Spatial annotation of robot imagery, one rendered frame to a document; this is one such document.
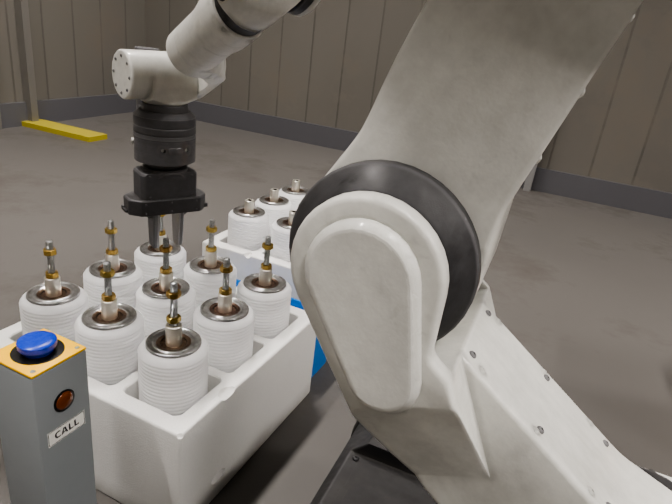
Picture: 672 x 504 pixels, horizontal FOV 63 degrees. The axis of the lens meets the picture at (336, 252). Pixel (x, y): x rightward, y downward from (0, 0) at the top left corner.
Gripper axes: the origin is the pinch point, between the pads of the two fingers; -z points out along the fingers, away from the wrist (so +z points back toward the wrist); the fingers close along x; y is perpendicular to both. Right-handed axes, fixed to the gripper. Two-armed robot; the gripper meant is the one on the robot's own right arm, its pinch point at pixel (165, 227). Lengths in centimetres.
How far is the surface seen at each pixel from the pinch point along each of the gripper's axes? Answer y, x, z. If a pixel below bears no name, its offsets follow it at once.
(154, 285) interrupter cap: 1.4, -1.5, -10.7
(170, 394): -20.3, -6.8, -16.0
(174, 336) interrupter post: -17.1, -5.0, -9.2
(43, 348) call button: -22.5, -21.5, -3.2
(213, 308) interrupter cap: -9.3, 4.2, -10.9
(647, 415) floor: -47, 86, -36
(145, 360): -17.5, -9.1, -11.6
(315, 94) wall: 194, 158, -7
